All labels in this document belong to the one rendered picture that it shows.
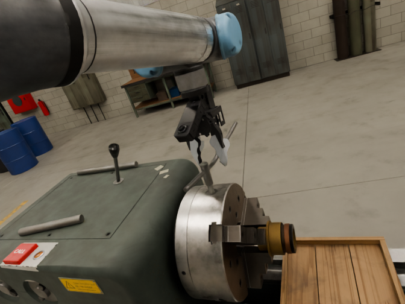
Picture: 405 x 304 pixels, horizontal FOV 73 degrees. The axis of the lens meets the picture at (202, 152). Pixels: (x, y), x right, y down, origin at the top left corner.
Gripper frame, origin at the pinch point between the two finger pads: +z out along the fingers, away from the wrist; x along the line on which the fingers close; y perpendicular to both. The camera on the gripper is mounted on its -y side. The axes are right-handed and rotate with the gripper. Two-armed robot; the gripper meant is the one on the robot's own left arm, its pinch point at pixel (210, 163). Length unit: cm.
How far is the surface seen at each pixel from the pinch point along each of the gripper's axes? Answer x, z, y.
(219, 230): -5.7, 11.3, -12.7
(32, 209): 62, 5, -20
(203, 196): 1.3, 6.8, -5.9
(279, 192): 46, 116, 167
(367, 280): -34, 42, 8
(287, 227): -17.6, 18.6, -0.3
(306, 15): 86, -37, 655
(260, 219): -9.2, 19.3, 2.7
